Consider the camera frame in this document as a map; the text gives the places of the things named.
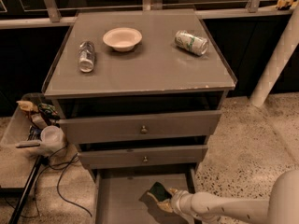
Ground clear plastic bottle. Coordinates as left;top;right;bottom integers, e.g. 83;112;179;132
78;41;95;73

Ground metal railing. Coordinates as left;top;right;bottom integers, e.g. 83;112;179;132
0;0;298;29

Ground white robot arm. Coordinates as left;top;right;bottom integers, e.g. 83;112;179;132
149;170;299;224

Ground grey drawer cabinet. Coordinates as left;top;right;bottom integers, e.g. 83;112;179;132
41;8;238;224

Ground snack bags in bin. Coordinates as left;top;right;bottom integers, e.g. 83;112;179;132
17;101;60;129

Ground grey bottom drawer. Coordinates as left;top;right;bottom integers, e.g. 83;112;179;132
93;168;202;224

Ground clear plastic cup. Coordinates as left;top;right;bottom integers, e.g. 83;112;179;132
40;125;65;151

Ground black cable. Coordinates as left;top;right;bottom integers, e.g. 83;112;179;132
0;143;93;219

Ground yellow object on ledge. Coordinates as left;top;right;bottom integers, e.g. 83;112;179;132
277;0;298;10

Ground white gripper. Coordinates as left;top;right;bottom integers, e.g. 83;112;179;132
157;189;194;224

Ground white bowl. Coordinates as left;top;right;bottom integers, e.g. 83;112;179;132
103;28;142;52

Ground white diagonal pole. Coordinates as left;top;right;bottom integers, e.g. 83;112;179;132
249;7;299;107

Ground grey top drawer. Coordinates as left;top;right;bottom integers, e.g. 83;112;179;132
59;110;221;144

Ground clear plastic bin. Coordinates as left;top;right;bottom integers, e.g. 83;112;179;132
0;107;67;188

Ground grey drawer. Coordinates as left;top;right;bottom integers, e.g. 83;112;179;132
78;145;207;169
93;168;202;224
59;110;221;144

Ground green yellow sponge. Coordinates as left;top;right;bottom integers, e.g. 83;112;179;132
147;182;172;203

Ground grey middle drawer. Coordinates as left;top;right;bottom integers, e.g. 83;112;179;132
78;145;207;169

